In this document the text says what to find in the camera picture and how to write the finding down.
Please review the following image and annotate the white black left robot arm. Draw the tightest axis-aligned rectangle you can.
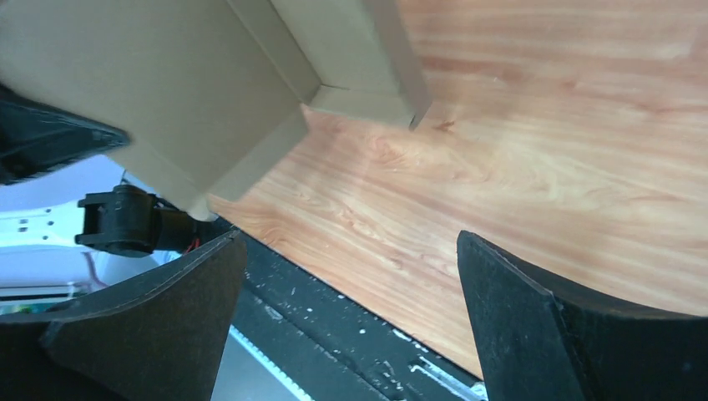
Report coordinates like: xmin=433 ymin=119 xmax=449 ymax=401
xmin=1 ymin=88 xmax=228 ymax=295

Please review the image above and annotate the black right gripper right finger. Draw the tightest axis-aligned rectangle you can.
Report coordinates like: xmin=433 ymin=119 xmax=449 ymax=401
xmin=457 ymin=231 xmax=707 ymax=400

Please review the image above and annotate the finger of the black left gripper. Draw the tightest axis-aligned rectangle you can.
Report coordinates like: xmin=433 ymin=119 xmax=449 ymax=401
xmin=1 ymin=85 xmax=131 ymax=185

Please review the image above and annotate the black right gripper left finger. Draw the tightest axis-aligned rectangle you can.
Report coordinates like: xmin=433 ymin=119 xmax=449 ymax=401
xmin=1 ymin=231 xmax=246 ymax=400

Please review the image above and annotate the brown cardboard paper box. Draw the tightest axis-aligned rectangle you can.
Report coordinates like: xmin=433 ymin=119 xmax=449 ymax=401
xmin=1 ymin=1 xmax=432 ymax=221

